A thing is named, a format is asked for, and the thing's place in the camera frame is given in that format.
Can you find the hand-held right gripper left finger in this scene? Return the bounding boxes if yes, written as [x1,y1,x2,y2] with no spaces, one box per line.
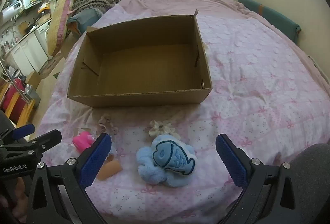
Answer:
[27,133,112,224]

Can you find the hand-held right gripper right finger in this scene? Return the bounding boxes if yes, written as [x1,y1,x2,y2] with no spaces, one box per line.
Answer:
[215,133,306,224]

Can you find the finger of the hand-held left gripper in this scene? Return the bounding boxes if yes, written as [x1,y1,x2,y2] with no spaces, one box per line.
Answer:
[26,129,62,161]
[0,123,36,147]

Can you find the peach rectangular block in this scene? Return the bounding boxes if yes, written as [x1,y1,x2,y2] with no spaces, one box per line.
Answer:
[97,154,122,181]

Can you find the pink plush toy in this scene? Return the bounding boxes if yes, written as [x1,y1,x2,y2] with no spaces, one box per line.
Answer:
[72,132,96,156]

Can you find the blue fish plush toy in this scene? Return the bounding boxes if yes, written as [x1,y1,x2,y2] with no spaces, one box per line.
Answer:
[136,134,198,186]

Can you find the white flower scrunchie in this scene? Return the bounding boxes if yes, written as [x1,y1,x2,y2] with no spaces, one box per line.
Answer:
[148,120,181,140]

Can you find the brown cardboard box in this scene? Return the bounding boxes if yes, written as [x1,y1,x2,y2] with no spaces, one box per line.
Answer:
[67,9,213,108]

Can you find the person's left hand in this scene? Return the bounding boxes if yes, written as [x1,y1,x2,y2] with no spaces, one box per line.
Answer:
[0,177,28,217]

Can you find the wooden rack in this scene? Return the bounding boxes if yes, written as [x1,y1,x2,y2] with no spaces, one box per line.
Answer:
[0,82,36,127]

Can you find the red bag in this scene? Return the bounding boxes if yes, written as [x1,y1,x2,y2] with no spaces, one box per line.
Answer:
[2,78,26,116]

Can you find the pale pink scrunchie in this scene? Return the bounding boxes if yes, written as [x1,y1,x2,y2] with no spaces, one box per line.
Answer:
[97,115,119,135]

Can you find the grey bin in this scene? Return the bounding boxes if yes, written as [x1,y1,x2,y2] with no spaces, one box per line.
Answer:
[24,83,41,107]

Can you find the metal stair railing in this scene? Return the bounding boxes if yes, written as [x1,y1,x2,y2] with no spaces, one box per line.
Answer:
[0,58,31,103]

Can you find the patterned floor rug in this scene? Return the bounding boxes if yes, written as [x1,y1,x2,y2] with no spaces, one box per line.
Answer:
[39,55,67,79]

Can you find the white kitchen cabinets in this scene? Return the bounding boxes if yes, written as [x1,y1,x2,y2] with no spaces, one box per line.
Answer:
[15,19,53,72]

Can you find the pink bow-print quilt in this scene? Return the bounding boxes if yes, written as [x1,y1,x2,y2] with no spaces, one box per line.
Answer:
[33,0,330,224]

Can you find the yellow cushion with pink trim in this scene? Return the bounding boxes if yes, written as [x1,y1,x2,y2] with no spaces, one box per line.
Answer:
[48,0,81,56]

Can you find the blue-grey pillow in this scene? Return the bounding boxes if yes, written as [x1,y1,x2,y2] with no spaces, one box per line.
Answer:
[66,8,104,36]

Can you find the teal headboard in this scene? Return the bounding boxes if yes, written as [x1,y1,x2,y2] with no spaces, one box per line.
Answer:
[237,0,302,45]

